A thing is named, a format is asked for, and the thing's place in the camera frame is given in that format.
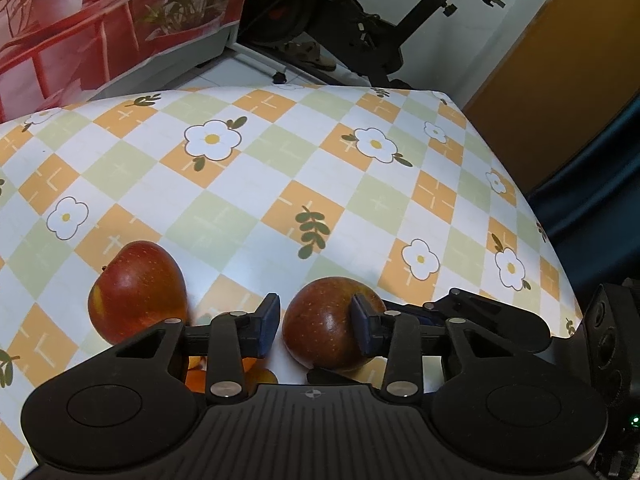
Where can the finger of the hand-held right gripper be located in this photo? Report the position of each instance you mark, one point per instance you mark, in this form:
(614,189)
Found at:
(330,376)
(500,315)

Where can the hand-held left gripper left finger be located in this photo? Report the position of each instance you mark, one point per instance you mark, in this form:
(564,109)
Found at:
(267,322)

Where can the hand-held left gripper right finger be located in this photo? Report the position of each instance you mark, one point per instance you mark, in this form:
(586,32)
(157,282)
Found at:
(361,327)

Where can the red apple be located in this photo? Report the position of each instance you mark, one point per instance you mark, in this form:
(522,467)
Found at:
(137,292)
(320,325)

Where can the teal curtain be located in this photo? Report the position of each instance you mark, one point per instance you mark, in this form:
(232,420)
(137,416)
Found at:
(595,220)

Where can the checkered floral tablecloth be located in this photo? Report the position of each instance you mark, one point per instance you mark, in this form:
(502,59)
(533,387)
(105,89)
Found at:
(280,170)

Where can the brown wooden door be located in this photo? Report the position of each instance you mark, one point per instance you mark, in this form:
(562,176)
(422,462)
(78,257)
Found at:
(560,75)

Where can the white stand base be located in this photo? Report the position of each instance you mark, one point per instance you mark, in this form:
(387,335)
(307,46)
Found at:
(260,62)

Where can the brown sandal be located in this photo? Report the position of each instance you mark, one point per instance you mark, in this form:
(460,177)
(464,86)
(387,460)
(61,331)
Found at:
(317,59)

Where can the black exercise bike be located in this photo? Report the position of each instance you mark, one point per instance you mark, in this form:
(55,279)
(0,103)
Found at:
(360,15)

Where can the printed red chair backdrop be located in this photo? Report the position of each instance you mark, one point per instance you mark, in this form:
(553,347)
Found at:
(75,25)

